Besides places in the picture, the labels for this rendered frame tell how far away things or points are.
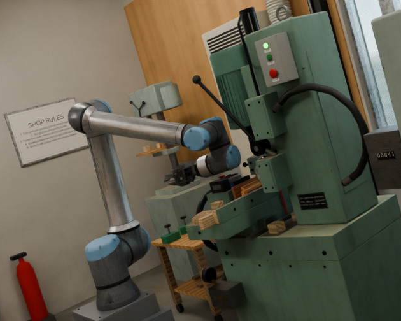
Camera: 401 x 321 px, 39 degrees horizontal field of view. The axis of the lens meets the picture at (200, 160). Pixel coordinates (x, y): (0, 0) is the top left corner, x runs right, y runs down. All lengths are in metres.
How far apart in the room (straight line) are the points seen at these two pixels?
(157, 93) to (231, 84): 2.31
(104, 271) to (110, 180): 0.39
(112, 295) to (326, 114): 1.13
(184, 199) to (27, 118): 1.51
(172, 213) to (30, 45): 1.89
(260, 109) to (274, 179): 0.25
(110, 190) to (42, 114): 2.61
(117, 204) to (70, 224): 2.57
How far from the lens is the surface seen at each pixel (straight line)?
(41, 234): 5.00
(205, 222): 2.06
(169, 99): 4.39
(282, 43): 1.94
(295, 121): 2.02
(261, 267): 2.20
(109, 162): 2.51
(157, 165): 5.46
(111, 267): 2.42
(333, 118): 2.03
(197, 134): 2.11
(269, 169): 2.02
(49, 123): 5.06
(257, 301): 2.30
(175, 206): 4.45
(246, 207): 2.16
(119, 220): 2.54
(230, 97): 2.23
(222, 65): 2.22
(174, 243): 3.71
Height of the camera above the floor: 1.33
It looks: 5 degrees down
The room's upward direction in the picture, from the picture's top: 17 degrees counter-clockwise
